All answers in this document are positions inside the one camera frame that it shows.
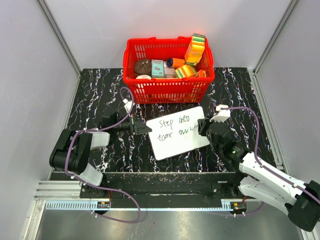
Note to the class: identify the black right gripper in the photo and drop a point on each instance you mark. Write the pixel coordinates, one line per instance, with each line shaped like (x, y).
(203, 124)

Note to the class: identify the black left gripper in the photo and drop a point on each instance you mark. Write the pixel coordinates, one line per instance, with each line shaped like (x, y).
(141, 128)

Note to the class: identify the small white whiteboard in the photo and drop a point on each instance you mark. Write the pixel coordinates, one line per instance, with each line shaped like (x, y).
(171, 134)

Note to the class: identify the white whiteboard marker pen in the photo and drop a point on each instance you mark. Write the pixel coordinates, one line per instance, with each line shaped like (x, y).
(196, 127)

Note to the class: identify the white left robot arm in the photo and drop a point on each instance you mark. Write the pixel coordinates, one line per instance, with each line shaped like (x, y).
(72, 150)

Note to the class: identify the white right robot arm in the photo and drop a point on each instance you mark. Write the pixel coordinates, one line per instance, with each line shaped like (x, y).
(258, 179)

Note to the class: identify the orange snack packet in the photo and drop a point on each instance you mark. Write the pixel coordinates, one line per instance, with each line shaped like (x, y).
(200, 74)

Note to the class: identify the white round lid container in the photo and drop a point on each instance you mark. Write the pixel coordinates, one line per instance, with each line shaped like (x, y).
(144, 76)

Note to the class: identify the yellow green sponge pack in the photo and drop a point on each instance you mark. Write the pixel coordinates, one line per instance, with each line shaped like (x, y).
(185, 71)

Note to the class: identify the red plastic shopping basket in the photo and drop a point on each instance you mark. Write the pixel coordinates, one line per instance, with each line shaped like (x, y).
(166, 90)

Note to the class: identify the brown round bread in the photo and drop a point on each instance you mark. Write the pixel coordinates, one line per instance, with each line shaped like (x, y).
(143, 67)

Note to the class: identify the pink white small box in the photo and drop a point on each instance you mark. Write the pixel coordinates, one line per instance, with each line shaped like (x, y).
(168, 71)

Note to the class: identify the teal white small box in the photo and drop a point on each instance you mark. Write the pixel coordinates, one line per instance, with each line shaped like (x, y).
(157, 68)

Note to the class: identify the orange blue cylindrical can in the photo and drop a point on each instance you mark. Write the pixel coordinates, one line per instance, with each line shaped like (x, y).
(175, 62)

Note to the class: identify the orange green sponge box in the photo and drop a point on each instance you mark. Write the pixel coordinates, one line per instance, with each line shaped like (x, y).
(195, 50)

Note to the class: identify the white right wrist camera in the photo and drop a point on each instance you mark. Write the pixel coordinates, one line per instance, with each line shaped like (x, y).
(221, 114)

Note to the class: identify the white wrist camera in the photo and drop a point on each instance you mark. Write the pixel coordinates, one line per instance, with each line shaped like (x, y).
(221, 114)
(128, 104)

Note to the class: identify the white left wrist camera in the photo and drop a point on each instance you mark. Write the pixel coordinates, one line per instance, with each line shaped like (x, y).
(128, 104)

